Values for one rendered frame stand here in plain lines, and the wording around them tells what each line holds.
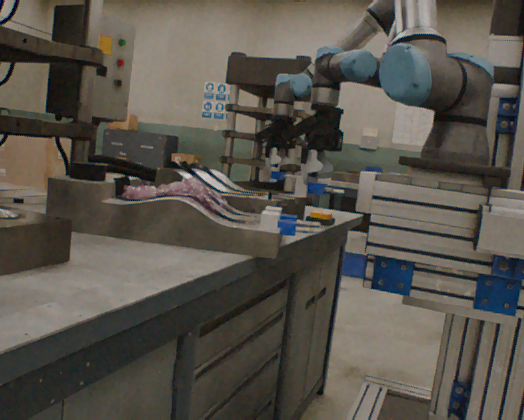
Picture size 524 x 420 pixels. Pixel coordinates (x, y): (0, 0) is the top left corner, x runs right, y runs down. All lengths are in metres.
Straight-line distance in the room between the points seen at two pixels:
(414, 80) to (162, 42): 8.31
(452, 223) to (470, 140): 0.18
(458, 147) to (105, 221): 0.76
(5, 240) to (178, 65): 8.29
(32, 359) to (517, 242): 0.82
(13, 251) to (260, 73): 4.89
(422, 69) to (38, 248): 0.76
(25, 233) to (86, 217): 0.33
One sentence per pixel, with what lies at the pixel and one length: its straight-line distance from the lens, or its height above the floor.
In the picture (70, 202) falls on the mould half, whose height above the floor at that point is 0.86.
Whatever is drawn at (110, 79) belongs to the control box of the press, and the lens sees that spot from 2.08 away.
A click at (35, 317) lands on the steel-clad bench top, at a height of 0.80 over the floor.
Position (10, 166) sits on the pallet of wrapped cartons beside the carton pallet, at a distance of 5.41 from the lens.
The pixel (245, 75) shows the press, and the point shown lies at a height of 1.81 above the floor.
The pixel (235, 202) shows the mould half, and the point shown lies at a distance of 1.36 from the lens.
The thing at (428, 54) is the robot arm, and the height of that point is 1.24.
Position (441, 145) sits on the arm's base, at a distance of 1.13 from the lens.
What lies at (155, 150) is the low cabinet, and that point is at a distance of 8.42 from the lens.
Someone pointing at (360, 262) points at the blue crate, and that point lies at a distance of 4.60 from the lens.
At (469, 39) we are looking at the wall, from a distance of 8.07.
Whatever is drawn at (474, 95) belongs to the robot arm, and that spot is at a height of 1.18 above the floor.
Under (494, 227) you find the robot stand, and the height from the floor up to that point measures 0.92.
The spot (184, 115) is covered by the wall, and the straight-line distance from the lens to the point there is 8.79.
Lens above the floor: 1.01
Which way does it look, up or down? 7 degrees down
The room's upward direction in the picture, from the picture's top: 7 degrees clockwise
